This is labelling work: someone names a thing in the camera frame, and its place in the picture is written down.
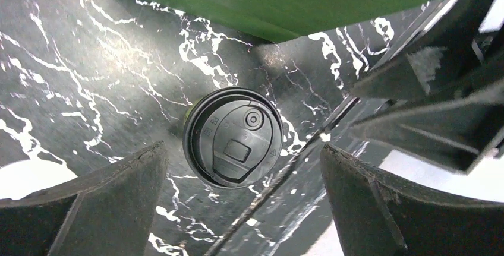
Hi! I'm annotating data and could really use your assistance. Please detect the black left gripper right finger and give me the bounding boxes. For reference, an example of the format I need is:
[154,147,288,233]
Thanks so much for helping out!
[320,144,503,255]

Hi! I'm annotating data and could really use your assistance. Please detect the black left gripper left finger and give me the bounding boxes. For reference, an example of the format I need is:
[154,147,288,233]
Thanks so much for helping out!
[1,141,169,255]

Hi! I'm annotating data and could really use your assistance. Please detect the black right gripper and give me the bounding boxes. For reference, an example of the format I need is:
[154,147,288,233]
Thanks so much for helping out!
[350,0,503,173]

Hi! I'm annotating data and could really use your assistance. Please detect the single black cup lid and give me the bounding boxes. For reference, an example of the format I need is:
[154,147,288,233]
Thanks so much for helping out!
[182,87,284,189]

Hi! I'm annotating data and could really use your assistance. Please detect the white cup lid stack front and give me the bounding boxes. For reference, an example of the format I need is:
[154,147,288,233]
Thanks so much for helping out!
[1,159,77,200]

